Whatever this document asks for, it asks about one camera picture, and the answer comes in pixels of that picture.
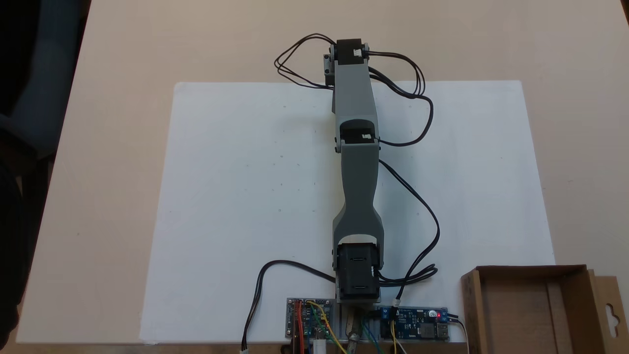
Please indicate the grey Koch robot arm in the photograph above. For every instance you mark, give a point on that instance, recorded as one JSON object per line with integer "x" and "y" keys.
{"x": 358, "y": 187}

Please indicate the blue circuit board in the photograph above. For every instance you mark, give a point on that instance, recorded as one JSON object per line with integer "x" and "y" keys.
{"x": 417, "y": 322}

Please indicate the white paper sheet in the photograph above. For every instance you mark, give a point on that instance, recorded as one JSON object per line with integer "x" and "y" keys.
{"x": 221, "y": 196}

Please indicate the white plug connector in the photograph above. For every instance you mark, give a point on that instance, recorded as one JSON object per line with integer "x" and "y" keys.
{"x": 319, "y": 348}

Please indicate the brown cardboard box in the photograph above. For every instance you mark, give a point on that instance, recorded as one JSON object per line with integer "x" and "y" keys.
{"x": 521, "y": 314}

